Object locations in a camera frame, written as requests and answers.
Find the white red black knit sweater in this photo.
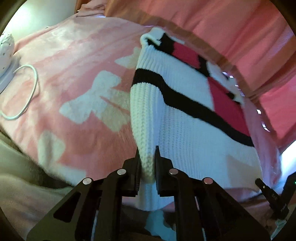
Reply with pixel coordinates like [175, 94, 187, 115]
[130, 28, 262, 211]

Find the pink bow-pattern blanket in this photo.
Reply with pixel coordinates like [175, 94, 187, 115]
[1, 16, 281, 201]

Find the folded pink cloth by curtain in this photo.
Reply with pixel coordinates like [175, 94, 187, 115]
[75, 0, 108, 17]

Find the pink curtain with tan hem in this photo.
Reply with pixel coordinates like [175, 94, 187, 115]
[105, 1, 295, 149]

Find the white dotted night lamp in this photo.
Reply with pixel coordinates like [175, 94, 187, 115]
[0, 32, 20, 93]

